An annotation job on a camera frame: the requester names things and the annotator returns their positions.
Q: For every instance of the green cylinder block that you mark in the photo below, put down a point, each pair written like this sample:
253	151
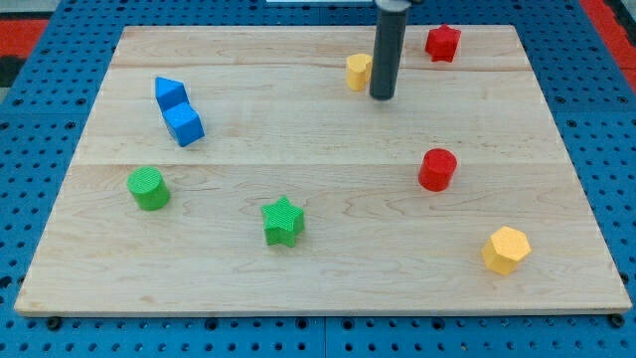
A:
148	188

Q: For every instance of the red cylinder block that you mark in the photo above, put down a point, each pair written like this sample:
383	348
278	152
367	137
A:
437	169

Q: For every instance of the blue triangle block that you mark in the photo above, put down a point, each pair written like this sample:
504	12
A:
169	93

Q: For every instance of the blue perforated base mat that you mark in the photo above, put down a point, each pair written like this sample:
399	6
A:
48	104

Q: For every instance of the green star block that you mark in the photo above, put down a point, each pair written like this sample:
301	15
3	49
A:
282	222

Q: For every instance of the blue cube block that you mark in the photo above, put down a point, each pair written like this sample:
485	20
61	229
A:
184	124

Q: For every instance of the light wooden board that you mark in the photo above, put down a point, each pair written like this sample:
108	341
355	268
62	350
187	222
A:
279	120

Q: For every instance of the yellow heart block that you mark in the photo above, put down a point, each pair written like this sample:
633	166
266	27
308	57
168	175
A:
358	71

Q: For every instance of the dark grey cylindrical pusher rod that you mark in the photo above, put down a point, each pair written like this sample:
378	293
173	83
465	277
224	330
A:
390	29

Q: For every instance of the red star block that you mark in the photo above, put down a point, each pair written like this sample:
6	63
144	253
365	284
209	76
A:
442	43

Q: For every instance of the yellow hexagon block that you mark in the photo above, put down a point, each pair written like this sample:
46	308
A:
505	250

